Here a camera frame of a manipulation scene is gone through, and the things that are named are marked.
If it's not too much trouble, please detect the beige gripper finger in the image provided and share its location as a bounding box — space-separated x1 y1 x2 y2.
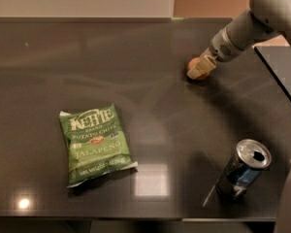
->
199 54 216 73

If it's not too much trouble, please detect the orange fruit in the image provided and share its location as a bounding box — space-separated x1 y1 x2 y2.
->
187 57 210 81

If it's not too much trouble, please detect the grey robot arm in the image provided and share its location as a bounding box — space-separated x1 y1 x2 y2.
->
187 0 291 233

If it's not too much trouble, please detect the silver blue redbull can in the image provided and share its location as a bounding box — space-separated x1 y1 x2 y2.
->
215 139 272 200

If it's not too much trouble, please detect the green Kettle chips bag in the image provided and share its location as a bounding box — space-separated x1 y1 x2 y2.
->
59 104 138 187

